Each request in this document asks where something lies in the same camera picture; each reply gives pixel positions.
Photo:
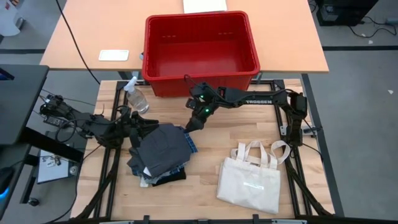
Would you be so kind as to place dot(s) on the black caster wheel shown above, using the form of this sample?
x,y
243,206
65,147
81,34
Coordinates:
x,y
33,202

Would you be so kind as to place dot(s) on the white flat board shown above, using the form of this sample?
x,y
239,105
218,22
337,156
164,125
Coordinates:
x,y
205,6

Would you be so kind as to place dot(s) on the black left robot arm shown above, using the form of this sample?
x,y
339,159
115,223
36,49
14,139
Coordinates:
x,y
93,123

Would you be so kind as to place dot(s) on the cream canvas tote bag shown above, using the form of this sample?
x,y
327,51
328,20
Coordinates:
x,y
248,183

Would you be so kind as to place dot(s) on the black garment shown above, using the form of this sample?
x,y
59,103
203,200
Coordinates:
x,y
174,180

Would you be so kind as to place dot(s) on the black computer tower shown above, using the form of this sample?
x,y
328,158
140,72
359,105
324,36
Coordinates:
x,y
345,12

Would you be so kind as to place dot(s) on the black computer mouse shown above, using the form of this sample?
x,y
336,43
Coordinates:
x,y
5,179

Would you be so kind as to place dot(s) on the white plastic object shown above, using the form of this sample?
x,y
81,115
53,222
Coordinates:
x,y
9,18

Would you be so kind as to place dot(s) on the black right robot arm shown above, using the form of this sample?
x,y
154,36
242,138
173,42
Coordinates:
x,y
258,98

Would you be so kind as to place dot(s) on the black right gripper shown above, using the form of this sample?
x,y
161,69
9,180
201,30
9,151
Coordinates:
x,y
203,99

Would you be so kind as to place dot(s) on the red plastic bin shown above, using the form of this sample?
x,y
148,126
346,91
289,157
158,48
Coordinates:
x,y
199,59

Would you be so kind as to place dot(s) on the white paper clipboard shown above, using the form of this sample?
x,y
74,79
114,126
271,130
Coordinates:
x,y
56,169

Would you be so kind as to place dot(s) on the white rectangular pad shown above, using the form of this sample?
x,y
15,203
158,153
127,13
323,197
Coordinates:
x,y
113,55

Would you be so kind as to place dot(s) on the light wood desk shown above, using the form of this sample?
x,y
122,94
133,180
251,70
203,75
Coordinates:
x,y
280,34

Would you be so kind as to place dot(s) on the black aluminium rig frame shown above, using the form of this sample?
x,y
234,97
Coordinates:
x,y
323,146

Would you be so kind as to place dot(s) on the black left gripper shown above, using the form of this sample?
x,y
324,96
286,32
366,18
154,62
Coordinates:
x,y
122,132

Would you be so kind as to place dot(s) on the white garment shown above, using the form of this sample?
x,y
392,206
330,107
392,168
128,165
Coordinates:
x,y
145,182

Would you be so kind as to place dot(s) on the dark gray garment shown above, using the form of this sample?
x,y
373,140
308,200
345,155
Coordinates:
x,y
164,146

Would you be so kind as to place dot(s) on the silver metal bracket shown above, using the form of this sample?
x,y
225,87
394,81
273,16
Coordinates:
x,y
283,130

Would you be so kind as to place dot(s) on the clear spray bottle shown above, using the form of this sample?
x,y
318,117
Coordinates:
x,y
136,99

